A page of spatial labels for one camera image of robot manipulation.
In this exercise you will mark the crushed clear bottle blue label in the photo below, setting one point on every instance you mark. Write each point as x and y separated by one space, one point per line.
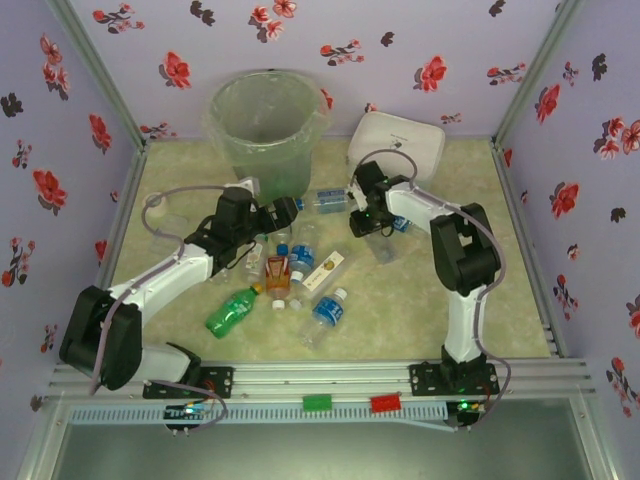
382 250

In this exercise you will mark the clear bottle yellow label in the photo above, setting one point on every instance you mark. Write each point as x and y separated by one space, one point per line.
254 260

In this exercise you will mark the soda water bottle blue cap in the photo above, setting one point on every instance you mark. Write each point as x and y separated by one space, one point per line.
327 200

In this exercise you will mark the clear bottle blue cap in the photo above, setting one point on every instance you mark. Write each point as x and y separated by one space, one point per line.
282 248

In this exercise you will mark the orange tea bottle white cap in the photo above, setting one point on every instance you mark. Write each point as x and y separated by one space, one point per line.
277 280

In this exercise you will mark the blue label water bottle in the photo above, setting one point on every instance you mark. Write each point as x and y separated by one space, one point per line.
327 310
301 257

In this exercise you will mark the green plastic bottle yellow cap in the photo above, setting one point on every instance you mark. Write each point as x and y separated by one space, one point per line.
230 312

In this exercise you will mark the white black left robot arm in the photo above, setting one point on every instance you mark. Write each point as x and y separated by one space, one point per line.
165 280

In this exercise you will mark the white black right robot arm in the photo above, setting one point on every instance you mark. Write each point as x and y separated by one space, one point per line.
462 320

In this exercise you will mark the green translucent trash bin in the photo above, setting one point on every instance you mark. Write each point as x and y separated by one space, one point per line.
270 165

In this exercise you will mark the beige tape roll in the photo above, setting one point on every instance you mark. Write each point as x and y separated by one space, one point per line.
156 212

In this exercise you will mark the white zip case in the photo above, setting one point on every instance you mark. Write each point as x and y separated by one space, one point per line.
405 135

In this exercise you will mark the red block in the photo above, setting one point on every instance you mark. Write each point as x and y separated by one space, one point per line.
386 404

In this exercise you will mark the green block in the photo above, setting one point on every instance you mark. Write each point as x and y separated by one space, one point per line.
317 403

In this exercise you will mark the small controller board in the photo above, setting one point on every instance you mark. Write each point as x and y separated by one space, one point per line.
467 407
182 412

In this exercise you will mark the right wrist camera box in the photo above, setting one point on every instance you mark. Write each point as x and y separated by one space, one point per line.
357 196

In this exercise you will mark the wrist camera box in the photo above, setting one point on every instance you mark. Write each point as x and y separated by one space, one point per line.
357 196
248 187

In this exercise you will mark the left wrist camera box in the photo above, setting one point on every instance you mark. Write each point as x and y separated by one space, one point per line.
248 187

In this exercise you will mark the aluminium side rail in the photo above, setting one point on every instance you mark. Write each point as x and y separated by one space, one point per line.
125 200
530 260

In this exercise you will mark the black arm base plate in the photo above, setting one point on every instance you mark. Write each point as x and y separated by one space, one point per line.
425 380
220 382

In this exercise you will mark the aluminium mounting rail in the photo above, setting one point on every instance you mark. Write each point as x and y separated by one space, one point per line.
320 380

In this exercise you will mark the aluminium frame post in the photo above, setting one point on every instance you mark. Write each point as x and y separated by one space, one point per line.
535 70
97 70

